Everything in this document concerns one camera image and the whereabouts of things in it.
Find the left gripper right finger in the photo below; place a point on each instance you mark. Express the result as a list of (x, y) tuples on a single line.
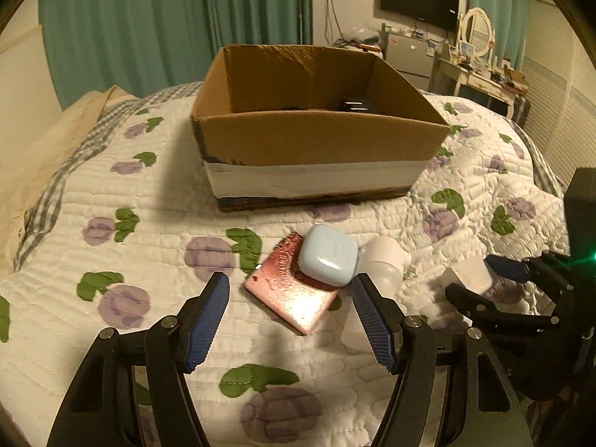
[(380, 318)]

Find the pink rose compact mirror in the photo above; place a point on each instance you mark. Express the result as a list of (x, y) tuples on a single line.
[(293, 283)]

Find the black remote control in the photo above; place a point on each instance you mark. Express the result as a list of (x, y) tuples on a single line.
[(358, 106)]

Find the oval white mirror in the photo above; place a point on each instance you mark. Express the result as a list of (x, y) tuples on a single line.
[(476, 30)]

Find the white floral quilt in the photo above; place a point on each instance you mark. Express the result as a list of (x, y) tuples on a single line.
[(126, 230)]

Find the beige blanket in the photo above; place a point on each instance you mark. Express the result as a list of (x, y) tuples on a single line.
[(32, 188)]

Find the brown cardboard box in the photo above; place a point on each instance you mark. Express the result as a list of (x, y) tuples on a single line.
[(270, 134)]

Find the black wall television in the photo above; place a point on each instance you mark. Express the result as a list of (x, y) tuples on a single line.
[(440, 13)]

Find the silver mini fridge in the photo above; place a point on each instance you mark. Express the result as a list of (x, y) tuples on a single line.
[(409, 55)]

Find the white dressing table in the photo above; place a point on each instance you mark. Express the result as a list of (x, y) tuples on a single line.
[(453, 80)]

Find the white cube item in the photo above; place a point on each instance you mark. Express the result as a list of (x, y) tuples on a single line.
[(471, 273)]

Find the light blue earbuds case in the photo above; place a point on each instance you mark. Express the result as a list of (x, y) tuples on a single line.
[(328, 255)]

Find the teal right curtain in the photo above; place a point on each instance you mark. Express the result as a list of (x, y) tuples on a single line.
[(509, 20)]

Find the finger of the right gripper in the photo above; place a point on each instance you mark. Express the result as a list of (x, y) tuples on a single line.
[(517, 267), (485, 315)]

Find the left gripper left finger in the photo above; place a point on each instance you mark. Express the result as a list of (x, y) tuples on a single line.
[(199, 320)]

